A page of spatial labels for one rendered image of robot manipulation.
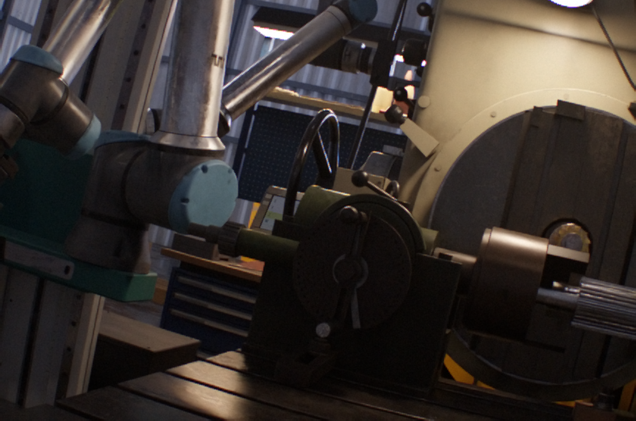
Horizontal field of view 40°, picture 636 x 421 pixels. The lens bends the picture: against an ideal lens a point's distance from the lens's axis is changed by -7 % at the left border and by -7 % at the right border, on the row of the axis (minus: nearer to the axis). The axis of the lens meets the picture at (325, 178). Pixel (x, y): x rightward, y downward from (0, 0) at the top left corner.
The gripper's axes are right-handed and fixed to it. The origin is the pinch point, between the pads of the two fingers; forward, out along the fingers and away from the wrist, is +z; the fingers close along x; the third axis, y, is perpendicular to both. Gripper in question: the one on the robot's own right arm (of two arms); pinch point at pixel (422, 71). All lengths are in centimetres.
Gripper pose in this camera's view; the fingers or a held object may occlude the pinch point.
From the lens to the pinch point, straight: 258.8
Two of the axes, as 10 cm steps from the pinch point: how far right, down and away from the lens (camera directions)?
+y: -2.1, -0.8, -9.7
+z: 9.5, 2.2, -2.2
